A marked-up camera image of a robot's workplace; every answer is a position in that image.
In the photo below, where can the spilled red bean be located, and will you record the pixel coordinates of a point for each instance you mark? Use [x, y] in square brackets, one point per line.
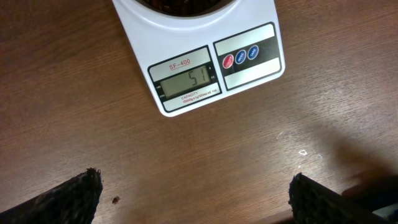
[116, 200]

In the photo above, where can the white digital kitchen scale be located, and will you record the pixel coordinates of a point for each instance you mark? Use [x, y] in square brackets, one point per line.
[192, 61]

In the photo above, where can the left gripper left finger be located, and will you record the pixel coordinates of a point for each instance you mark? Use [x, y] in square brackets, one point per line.
[74, 201]

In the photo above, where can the white round bowl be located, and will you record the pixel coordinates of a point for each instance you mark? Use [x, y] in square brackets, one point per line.
[222, 4]

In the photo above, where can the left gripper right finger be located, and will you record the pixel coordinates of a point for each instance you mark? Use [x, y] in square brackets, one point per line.
[312, 203]

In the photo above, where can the red beans in bowl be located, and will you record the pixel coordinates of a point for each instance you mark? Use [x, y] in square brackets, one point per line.
[182, 7]

